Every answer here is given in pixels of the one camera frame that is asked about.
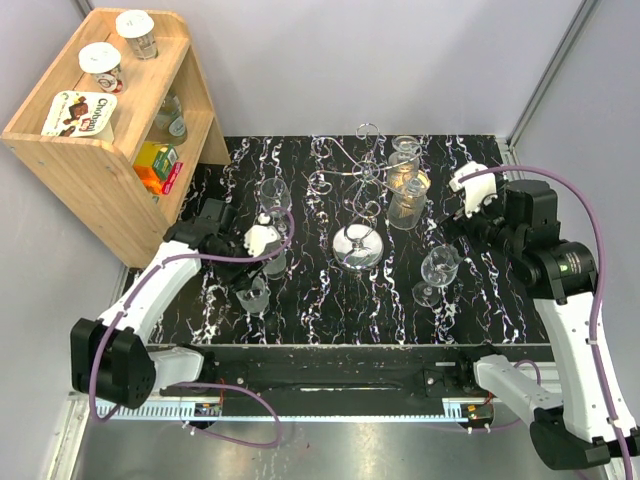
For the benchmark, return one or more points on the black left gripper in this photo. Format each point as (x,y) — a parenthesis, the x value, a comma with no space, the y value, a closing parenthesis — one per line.
(238,278)

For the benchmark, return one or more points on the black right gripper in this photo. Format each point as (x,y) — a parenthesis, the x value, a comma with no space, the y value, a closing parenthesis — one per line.
(461,225)

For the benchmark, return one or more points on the frosted short goblet front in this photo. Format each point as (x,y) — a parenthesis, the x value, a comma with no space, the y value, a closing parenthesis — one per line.
(255,300)

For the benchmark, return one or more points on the ribbed glass goblet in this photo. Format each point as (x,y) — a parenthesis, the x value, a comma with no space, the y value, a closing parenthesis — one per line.
(404,212)

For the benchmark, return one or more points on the chrome wine glass rack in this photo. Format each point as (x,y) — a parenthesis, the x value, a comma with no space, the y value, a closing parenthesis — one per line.
(358,246)

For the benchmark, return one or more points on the patterned glass goblet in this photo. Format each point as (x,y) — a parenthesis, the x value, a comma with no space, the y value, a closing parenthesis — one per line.
(404,162)

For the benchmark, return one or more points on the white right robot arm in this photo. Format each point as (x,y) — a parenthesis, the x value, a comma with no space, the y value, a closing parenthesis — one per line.
(588,423)

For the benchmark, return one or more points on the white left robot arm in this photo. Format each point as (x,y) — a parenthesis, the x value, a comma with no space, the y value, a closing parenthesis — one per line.
(110,358)

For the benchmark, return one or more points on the clear wine glass right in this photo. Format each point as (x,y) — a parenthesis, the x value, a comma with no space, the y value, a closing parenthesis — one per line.
(438,269)

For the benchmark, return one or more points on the clear smooth wine glass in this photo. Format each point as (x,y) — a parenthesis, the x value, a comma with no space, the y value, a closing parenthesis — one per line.
(273,193)

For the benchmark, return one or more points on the clear patterned short goblet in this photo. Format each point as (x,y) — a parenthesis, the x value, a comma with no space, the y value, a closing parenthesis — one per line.
(276,267)

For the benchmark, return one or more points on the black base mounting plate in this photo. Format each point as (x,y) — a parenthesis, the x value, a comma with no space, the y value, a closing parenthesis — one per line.
(340,381)

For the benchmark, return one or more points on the red packaged item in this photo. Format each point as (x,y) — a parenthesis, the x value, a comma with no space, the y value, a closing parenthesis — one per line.
(167,186)

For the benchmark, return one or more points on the orange juice carton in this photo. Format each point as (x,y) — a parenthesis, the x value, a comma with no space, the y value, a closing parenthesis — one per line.
(154,163)

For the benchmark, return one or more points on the glass bottle on shelf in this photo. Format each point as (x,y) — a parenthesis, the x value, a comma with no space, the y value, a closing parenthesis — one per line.
(169,120)

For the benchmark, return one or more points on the wooden shelf unit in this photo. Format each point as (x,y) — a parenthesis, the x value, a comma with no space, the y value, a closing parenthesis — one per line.
(95,179)

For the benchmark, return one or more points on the Chobani yogurt cup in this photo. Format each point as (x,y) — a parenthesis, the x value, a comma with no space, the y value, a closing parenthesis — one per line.
(77,114)

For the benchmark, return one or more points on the white lidded yogurt cup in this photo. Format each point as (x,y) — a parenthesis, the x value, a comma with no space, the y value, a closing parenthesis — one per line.
(102,61)

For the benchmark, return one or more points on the clear cup white lid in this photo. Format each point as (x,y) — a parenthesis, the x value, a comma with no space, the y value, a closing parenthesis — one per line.
(137,28)

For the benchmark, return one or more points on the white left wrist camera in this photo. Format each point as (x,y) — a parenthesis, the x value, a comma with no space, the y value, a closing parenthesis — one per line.
(258,237)

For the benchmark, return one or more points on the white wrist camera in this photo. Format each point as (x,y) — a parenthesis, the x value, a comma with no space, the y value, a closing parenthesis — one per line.
(478,191)
(258,237)

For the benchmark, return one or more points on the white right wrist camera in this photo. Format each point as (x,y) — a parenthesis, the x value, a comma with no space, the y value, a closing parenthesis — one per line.
(478,191)

